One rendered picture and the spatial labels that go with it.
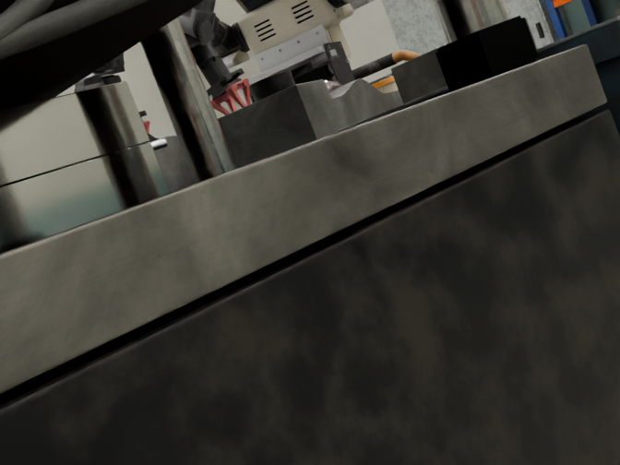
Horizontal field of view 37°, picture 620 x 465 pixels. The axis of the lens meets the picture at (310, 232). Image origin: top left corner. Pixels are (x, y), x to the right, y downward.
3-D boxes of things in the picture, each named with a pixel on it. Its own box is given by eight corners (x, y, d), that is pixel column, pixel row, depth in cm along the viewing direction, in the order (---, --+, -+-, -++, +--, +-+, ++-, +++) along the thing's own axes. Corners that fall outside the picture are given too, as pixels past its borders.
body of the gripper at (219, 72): (229, 82, 213) (211, 54, 213) (205, 101, 220) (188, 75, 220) (246, 74, 218) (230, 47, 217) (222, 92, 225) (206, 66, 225)
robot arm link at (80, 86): (122, 48, 225) (99, 52, 231) (85, 56, 217) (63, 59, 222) (132, 97, 229) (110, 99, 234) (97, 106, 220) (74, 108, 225)
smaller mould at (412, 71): (469, 86, 165) (455, 49, 164) (541, 57, 154) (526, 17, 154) (405, 109, 151) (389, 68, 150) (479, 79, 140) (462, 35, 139)
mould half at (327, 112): (312, 150, 217) (295, 106, 216) (411, 112, 204) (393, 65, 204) (201, 189, 173) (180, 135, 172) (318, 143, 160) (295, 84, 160)
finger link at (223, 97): (240, 117, 216) (219, 83, 215) (223, 130, 221) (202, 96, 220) (258, 108, 220) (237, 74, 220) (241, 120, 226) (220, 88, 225)
